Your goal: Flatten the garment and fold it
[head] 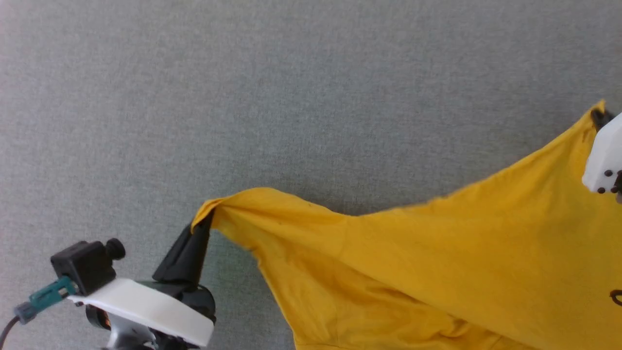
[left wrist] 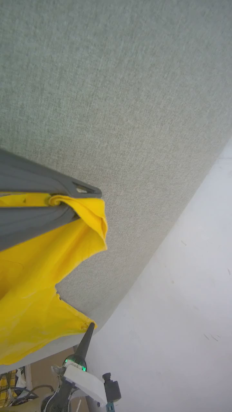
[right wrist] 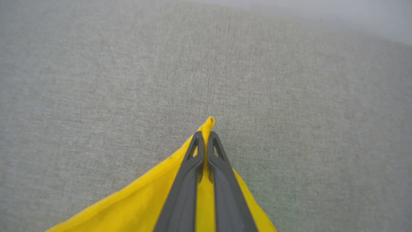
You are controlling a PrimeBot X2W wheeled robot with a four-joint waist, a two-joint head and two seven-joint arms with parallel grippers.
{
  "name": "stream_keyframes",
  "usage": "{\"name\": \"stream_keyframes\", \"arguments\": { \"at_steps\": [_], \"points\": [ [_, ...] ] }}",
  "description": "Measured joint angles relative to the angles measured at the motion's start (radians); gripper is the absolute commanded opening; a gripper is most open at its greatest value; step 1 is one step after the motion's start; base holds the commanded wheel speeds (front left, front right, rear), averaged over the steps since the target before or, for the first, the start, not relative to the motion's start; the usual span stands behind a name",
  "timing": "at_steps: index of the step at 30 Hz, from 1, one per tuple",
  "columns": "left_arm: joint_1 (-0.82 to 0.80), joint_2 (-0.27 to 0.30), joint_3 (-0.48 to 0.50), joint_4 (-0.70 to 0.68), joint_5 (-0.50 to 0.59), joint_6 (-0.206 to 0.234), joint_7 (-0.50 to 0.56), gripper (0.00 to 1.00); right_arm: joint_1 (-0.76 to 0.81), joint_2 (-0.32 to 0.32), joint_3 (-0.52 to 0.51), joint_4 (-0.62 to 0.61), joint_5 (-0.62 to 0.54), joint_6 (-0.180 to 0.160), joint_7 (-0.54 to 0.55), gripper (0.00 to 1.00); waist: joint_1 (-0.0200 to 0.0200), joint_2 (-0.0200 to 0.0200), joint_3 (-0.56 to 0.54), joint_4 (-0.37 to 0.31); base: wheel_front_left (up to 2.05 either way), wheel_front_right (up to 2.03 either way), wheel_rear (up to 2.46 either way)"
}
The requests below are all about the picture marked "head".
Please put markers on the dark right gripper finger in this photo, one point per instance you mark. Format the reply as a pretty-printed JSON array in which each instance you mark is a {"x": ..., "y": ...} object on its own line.
[{"x": 601, "y": 119}]

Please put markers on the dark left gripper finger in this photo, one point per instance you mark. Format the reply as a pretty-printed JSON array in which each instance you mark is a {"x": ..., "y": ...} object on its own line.
[{"x": 187, "y": 257}]

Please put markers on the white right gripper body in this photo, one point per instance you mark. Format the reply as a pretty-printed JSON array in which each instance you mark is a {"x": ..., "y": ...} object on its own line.
[{"x": 605, "y": 155}]

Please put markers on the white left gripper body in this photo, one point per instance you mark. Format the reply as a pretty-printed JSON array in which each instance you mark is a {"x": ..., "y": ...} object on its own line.
[{"x": 146, "y": 306}]

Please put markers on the yellow t-shirt with white print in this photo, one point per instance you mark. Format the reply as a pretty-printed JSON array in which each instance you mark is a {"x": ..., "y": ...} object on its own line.
[{"x": 437, "y": 272}]

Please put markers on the grey fabric sofa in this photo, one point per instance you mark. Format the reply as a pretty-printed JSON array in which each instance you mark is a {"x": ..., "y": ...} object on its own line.
[{"x": 243, "y": 97}]

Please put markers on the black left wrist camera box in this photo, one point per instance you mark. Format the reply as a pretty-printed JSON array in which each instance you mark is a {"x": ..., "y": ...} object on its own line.
[{"x": 85, "y": 265}]

